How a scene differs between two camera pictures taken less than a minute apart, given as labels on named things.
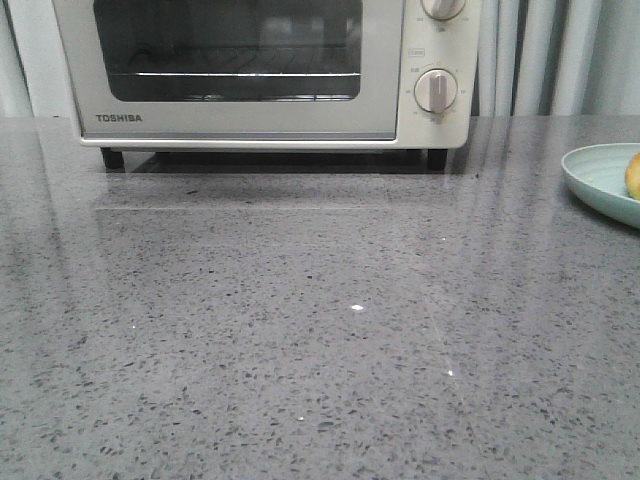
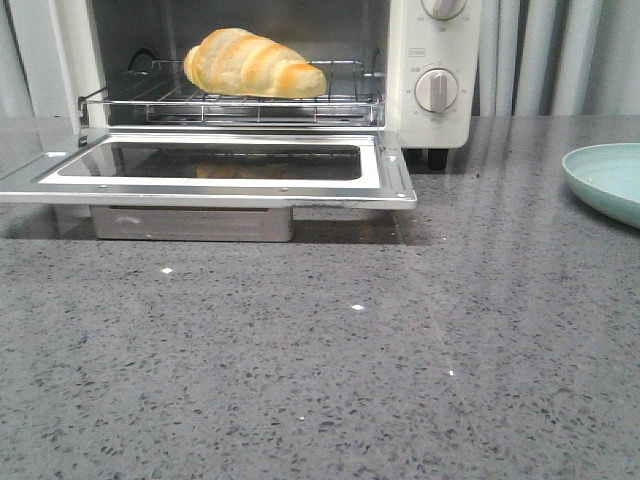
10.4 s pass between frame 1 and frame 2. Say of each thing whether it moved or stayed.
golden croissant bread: moved
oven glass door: moved
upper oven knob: stayed
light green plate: stayed
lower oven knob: stayed
